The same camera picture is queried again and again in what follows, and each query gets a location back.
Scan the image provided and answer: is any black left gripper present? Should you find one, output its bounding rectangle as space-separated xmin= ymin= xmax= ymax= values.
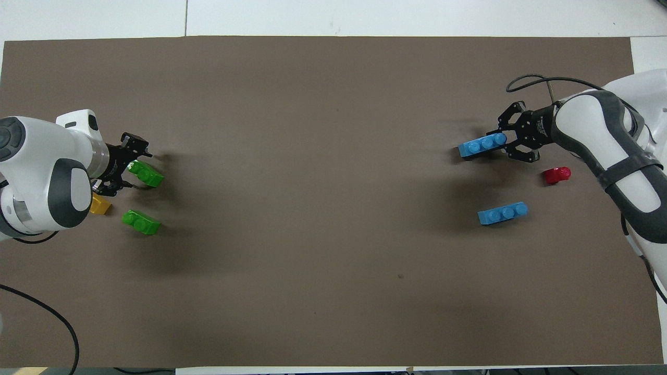
xmin=96 ymin=132 xmax=153 ymax=198

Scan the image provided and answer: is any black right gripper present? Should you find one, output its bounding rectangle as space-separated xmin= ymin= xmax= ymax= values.
xmin=498 ymin=102 xmax=559 ymax=164

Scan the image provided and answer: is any green two-stud toy brick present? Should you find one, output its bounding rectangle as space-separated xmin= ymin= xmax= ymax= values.
xmin=121 ymin=209 xmax=162 ymax=236
xmin=128 ymin=160 xmax=165 ymax=189

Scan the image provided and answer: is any blue three-stud toy brick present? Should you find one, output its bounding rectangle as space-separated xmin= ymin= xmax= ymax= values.
xmin=458 ymin=132 xmax=508 ymax=159
xmin=477 ymin=202 xmax=529 ymax=226

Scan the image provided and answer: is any red one-stud toy brick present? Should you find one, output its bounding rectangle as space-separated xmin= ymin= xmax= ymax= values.
xmin=544 ymin=166 xmax=572 ymax=186

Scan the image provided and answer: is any brown paper table mat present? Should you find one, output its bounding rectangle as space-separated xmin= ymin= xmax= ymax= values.
xmin=0 ymin=35 xmax=665 ymax=368

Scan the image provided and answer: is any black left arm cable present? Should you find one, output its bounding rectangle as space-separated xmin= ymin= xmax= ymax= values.
xmin=0 ymin=283 xmax=80 ymax=375

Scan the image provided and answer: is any black cable at table edge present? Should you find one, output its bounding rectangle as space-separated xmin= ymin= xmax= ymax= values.
xmin=113 ymin=367 xmax=176 ymax=375

